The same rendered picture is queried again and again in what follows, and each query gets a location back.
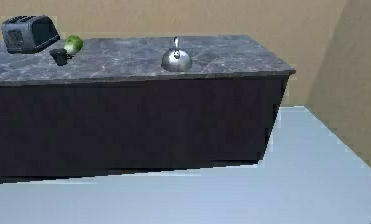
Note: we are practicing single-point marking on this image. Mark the silver kettle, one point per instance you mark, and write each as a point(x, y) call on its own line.
point(176, 60)

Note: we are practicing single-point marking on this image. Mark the dark counter with marble top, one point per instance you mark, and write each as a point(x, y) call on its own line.
point(133, 123)

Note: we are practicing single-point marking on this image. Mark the green round lettuce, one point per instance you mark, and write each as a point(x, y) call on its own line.
point(73, 44)

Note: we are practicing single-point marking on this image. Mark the small black cup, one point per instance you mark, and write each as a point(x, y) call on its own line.
point(60, 56)

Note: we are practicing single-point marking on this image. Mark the black toaster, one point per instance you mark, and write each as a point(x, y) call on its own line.
point(28, 34)

